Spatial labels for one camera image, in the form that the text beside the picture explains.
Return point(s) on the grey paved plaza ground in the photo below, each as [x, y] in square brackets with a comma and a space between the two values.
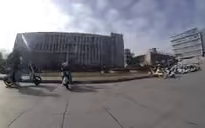
[130, 103]

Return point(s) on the white striped building complex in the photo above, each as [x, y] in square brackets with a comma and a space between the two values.
[190, 43]

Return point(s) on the large dark glass building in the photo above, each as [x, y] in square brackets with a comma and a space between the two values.
[73, 50]

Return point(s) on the low brown building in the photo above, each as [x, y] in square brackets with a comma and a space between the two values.
[155, 58]

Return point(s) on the raised planting bed with kerb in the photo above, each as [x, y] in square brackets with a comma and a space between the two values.
[106, 77]

